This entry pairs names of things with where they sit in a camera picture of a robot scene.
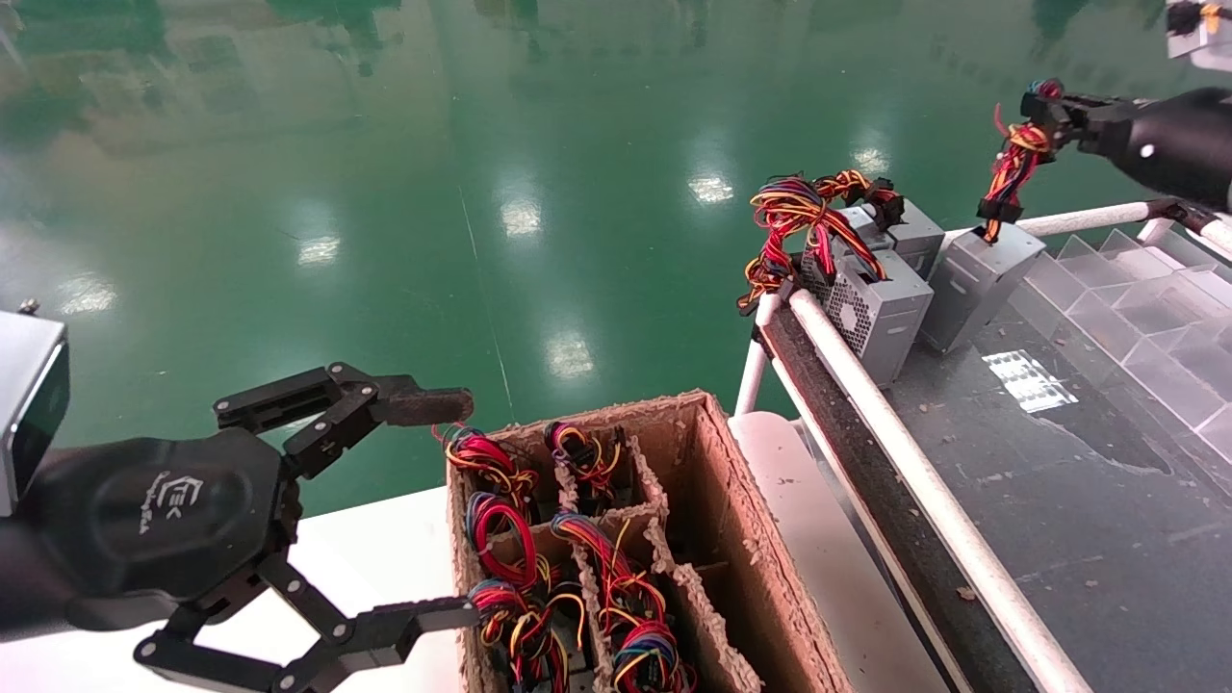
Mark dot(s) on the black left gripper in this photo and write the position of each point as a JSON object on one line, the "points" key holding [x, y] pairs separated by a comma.
{"points": [[144, 520]]}

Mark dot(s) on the clear acrylic divider tray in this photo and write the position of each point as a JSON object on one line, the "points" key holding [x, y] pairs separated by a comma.
{"points": [[1155, 385]]}

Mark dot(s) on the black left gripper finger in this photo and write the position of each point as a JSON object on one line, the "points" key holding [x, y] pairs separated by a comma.
{"points": [[423, 406]]}

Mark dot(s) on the black pipe joint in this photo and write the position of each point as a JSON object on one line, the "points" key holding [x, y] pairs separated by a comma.
{"points": [[1179, 207]]}

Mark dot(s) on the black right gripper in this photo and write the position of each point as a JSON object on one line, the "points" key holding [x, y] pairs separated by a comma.
{"points": [[1184, 144]]}

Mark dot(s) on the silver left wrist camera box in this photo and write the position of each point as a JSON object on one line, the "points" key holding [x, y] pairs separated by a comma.
{"points": [[24, 404]]}

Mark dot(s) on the vented grey power supply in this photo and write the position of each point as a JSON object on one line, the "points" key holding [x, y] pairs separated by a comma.
{"points": [[885, 318]]}

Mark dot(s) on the white pipe leg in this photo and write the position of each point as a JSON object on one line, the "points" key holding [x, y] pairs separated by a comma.
{"points": [[754, 371]]}

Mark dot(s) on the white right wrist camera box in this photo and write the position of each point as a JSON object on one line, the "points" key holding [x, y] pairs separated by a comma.
{"points": [[1203, 38]]}

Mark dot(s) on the dark conveyor belt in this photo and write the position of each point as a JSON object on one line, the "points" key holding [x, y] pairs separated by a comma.
{"points": [[1059, 539]]}

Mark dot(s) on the long white pipe rail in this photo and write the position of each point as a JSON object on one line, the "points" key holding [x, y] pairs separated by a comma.
{"points": [[912, 462]]}

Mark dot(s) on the brown cardboard divider box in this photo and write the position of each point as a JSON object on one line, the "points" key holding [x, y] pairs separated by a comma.
{"points": [[731, 500]]}

